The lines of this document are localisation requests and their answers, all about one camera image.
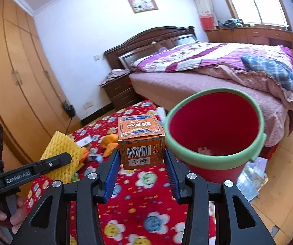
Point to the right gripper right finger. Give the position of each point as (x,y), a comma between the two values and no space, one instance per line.
(236,220)

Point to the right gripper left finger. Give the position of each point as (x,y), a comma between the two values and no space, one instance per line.
(49,220)

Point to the orange medicine box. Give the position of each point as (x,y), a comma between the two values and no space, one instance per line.
(141,141)

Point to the person left hand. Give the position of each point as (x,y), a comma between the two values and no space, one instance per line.
(16,220)

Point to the red smiley flower blanket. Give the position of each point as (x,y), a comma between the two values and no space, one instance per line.
(142,209)

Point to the red bucket green rim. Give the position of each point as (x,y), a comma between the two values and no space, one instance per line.
(216,132)

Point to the magazines on floor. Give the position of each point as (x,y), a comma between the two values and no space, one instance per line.
(252,178)

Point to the black bag on wardrobe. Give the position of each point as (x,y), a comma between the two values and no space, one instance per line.
(69,109)

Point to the wooden wardrobe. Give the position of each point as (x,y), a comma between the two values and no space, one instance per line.
(31,99)

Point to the dark wooden nightstand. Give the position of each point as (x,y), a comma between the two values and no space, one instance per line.
(120,92)

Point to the clothes on nightstand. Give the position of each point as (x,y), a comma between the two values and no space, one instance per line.
(114,74)

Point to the dark wooden bed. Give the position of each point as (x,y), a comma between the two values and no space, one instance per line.
(168,89)

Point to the purple white quilt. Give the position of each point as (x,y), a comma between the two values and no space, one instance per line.
(198,55)

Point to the blue plaid cloth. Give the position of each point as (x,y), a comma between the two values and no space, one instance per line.
(279,71)

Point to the wooden window cabinet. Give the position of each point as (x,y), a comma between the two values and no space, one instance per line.
(252,35)

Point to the clothes on cabinet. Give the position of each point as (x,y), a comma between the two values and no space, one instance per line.
(233,23)

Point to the red white curtain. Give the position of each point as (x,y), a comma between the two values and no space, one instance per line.
(206,14)

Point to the window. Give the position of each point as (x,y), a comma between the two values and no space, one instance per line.
(260,12)

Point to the wall power socket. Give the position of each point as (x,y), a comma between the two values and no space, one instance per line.
(88,105)

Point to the wall light switch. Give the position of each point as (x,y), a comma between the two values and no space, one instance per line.
(96,57)

